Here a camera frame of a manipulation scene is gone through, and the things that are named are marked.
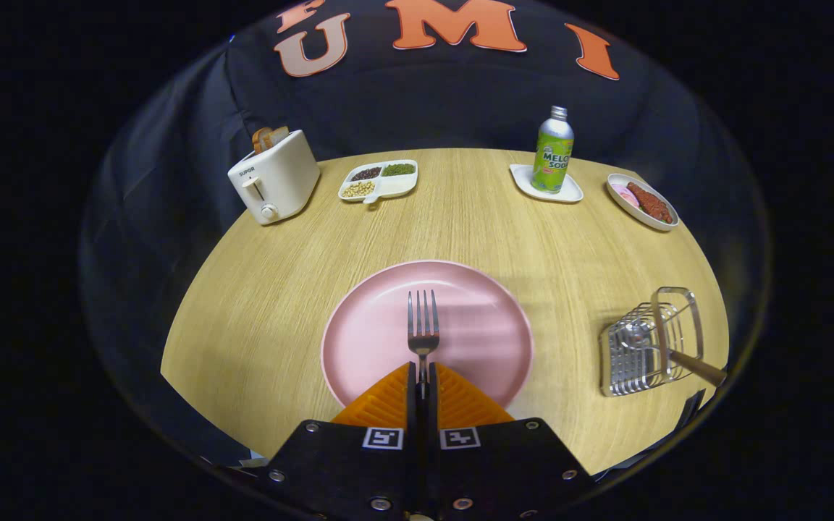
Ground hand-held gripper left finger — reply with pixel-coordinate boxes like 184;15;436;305
258;362;425;521

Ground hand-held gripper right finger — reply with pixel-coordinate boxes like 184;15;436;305
424;360;595;521

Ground wooden handled metal fork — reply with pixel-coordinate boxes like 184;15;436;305
408;290;441;399

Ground wooden handled metal spoon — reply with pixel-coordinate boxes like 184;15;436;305
623;322;728;387

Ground pink round plate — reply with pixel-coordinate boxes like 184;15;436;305
321;260;534;410

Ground white divided snack dish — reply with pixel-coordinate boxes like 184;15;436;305
337;159;419;205

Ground white round food plate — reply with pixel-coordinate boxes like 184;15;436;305
606;173;681;232

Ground white square coaster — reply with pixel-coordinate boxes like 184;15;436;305
509;164;584;204

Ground cream white toaster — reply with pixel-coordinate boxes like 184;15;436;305
227;130;321;226

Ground red meat piece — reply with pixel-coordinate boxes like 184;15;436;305
627;182;674;224

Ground green soda bottle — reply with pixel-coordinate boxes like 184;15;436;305
531;106;575;194

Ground black backdrop cloth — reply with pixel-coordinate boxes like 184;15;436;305
80;0;772;464

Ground metal wire cutlery rack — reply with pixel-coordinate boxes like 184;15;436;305
599;287;704;397

